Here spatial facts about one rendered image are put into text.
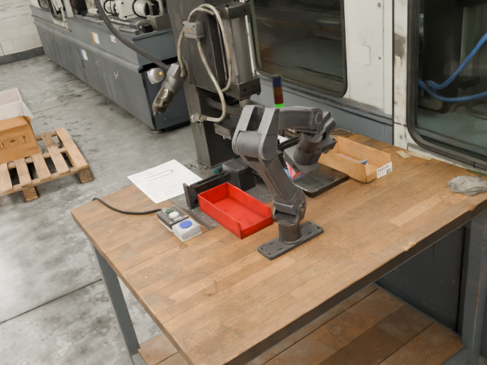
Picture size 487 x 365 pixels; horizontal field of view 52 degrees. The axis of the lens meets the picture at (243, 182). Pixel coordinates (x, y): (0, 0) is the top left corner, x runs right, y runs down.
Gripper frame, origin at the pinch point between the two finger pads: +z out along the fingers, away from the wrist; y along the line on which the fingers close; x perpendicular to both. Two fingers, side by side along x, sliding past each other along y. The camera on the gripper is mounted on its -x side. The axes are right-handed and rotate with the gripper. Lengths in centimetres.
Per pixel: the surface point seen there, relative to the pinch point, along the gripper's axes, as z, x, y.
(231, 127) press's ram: -0.1, 6.4, 25.9
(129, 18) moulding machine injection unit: 197, -121, 336
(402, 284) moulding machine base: 72, -63, -38
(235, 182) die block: 17.9, 7.1, 16.1
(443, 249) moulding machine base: 35, -60, -39
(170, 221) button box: 17.1, 35.5, 12.0
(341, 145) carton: 12.8, -36.7, 9.6
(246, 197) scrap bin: 10.6, 12.0, 5.5
